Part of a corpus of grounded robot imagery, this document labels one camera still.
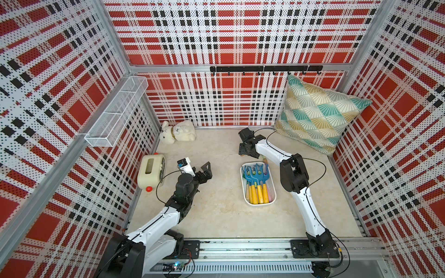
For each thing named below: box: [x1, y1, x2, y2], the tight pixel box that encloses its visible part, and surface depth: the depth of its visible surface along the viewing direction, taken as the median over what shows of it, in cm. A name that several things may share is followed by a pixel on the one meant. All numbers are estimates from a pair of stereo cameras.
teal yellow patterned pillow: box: [274, 74, 372, 156], surface depth 93 cm
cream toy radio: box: [136, 152, 166, 193], surface depth 90 cm
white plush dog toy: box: [159, 119, 197, 145], surface depth 110 cm
